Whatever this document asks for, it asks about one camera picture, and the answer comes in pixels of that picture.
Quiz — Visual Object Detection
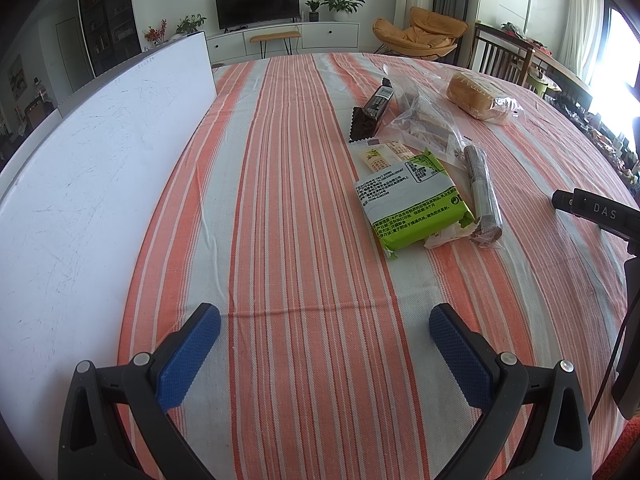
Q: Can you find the dark cookie roll package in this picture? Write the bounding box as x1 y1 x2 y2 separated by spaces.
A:
463 144 503 247

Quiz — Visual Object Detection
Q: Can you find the bread loaf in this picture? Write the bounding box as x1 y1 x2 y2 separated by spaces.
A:
446 72 523 125

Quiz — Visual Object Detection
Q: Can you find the green white snack packet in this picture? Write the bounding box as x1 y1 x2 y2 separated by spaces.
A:
355 150 475 258

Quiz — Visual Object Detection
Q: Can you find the clear bag of wafers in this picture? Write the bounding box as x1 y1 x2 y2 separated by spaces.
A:
376 64 466 169

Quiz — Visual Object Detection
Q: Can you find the beige long cracker packet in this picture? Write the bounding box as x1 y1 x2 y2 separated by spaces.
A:
347 138 418 174

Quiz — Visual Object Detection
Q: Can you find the black chocolate bar wrapper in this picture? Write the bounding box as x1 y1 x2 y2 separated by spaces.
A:
348 78 394 142

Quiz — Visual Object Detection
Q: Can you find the dark wooden dining chair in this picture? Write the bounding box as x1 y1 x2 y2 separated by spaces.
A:
468 22 535 86

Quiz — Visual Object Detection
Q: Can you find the white cardboard box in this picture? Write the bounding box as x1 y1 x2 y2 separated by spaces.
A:
1 34 216 479

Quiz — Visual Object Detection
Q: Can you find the orange striped tablecloth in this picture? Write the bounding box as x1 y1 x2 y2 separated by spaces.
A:
118 53 632 479

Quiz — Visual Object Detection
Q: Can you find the orange lounge chair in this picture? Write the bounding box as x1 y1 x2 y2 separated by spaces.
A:
372 6 469 61

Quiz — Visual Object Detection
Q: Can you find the green potted plant right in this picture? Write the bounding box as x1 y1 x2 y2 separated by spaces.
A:
321 0 366 22

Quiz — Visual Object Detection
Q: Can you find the white tv cabinet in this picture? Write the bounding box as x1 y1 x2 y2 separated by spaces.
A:
206 22 359 65

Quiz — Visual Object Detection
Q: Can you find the small dark potted plant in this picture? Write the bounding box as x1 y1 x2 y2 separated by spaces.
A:
306 0 321 22

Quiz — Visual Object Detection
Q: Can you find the small wooden bench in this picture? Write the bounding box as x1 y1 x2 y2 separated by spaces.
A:
248 30 302 58

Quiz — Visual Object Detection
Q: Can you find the red flower vase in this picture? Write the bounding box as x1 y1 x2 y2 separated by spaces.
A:
143 18 167 47

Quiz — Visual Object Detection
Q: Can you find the green plant white pot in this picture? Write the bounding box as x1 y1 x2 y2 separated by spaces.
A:
170 13 206 41

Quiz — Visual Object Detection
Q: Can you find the black glass display cabinet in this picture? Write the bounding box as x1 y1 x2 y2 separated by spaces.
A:
77 0 141 76

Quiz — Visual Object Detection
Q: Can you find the black flat television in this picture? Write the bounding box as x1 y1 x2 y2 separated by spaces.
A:
215 0 300 29

